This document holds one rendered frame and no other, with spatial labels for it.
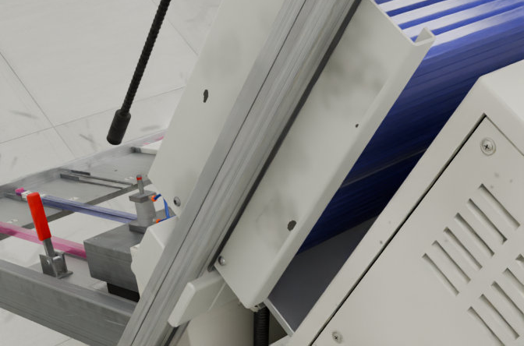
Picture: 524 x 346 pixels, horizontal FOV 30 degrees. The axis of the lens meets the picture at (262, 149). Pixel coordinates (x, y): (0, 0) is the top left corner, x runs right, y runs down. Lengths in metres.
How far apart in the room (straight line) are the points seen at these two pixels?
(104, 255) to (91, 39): 2.01
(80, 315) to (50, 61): 1.90
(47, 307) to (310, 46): 0.65
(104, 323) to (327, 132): 0.48
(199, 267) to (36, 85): 2.10
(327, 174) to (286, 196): 0.05
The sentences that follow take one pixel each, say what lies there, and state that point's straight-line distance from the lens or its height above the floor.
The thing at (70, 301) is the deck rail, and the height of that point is 1.10.
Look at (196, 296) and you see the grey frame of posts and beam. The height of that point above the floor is 1.36.
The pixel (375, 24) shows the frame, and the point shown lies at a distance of 0.65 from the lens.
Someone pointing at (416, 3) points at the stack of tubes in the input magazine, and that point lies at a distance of 0.77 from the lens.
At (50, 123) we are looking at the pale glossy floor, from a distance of 2.82.
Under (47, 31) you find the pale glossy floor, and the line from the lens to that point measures 3.09.
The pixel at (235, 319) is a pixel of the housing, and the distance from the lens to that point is 1.05.
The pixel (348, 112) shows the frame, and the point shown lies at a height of 1.63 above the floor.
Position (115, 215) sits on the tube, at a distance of 1.43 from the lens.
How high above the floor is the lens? 2.06
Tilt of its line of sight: 44 degrees down
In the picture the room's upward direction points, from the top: 28 degrees clockwise
